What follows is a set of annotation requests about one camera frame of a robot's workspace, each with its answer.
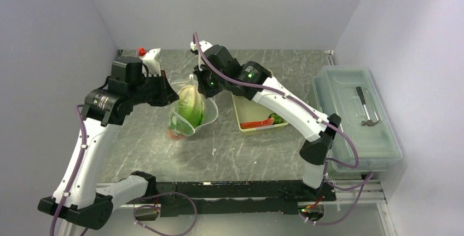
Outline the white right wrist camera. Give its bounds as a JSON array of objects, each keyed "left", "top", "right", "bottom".
[{"left": 190, "top": 41, "right": 213, "bottom": 71}]

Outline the black handled hammer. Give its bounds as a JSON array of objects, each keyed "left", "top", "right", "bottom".
[{"left": 356, "top": 86, "right": 379, "bottom": 127}]

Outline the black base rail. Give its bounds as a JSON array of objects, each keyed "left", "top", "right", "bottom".
[{"left": 120, "top": 180, "right": 337, "bottom": 217}]

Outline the green grapes toy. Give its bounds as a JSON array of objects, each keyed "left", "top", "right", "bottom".
[{"left": 269, "top": 113, "right": 284, "bottom": 125}]

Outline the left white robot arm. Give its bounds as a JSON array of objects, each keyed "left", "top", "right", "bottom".
[{"left": 38, "top": 56, "right": 178, "bottom": 230}]

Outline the clear plastic storage box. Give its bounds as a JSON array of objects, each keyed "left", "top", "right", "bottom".
[{"left": 311, "top": 66, "right": 403, "bottom": 172}]

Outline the green perforated plastic basket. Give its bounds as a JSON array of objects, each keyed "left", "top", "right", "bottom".
[{"left": 231, "top": 94, "right": 288, "bottom": 135}]

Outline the green cabbage toy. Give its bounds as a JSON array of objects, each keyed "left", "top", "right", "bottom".
[{"left": 178, "top": 85, "right": 205, "bottom": 128}]

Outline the clear polka dot zip bag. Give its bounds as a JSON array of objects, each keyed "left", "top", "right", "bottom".
[{"left": 167, "top": 74, "right": 218, "bottom": 140}]

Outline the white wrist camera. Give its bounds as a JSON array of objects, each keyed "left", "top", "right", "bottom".
[
  {"left": 190, "top": 41, "right": 213, "bottom": 71},
  {"left": 136, "top": 48, "right": 161, "bottom": 77}
]

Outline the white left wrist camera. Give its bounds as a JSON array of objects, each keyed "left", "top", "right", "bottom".
[{"left": 136, "top": 48, "right": 161, "bottom": 77}]

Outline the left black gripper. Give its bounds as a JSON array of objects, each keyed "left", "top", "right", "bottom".
[{"left": 129, "top": 70, "right": 180, "bottom": 106}]

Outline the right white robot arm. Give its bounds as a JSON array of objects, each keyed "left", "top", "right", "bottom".
[{"left": 190, "top": 41, "right": 341, "bottom": 200}]

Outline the orange peach toy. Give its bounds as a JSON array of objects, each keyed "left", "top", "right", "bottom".
[{"left": 167, "top": 129, "right": 186, "bottom": 140}]

